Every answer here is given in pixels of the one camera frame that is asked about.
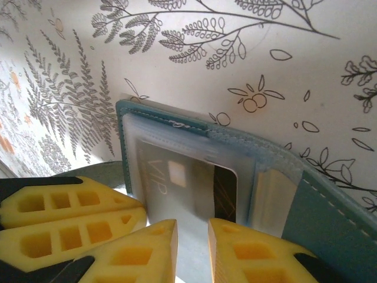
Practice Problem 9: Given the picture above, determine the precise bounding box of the black VIP card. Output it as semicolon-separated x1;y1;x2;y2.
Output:
134;138;239;225

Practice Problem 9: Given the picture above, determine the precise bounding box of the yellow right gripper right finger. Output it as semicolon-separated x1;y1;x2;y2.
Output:
207;218;339;283

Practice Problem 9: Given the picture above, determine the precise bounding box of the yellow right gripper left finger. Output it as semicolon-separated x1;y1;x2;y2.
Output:
52;219;179;283

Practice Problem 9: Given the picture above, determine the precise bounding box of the teal leather card holder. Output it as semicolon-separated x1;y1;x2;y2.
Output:
57;93;377;283

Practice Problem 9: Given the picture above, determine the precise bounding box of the floral white tablecloth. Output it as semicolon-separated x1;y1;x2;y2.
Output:
0;0;377;215

